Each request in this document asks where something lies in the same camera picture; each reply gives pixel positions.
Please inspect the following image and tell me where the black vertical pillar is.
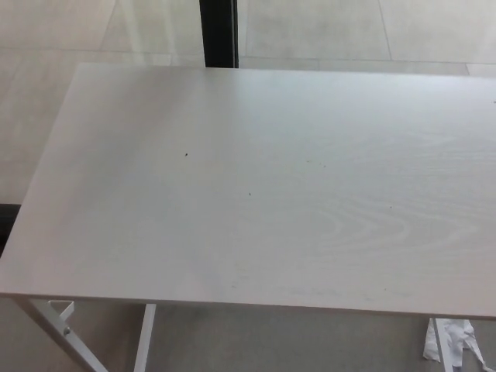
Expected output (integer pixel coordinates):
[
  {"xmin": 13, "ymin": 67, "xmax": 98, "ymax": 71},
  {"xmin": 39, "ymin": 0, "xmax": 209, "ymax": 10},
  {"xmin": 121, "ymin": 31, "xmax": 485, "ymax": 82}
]
[{"xmin": 199, "ymin": 0, "xmax": 240, "ymax": 69}]

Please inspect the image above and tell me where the white straight table leg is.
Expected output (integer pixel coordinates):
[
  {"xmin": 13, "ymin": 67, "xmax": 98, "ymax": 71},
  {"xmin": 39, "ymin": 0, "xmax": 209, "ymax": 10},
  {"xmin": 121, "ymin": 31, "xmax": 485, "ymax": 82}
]
[
  {"xmin": 432, "ymin": 317, "xmax": 455, "ymax": 372},
  {"xmin": 133, "ymin": 303, "xmax": 157, "ymax": 372}
]

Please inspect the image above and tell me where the white slanted table leg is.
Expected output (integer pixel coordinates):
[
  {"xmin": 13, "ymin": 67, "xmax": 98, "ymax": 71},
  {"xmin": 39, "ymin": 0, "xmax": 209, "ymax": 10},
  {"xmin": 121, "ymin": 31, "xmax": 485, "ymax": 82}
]
[{"xmin": 15, "ymin": 298, "xmax": 110, "ymax": 372}]

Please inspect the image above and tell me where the crumpled white paper strip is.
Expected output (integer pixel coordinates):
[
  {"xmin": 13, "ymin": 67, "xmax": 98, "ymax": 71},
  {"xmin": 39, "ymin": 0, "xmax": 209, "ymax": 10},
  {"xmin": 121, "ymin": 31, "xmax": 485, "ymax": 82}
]
[{"xmin": 422, "ymin": 317, "xmax": 491, "ymax": 372}]

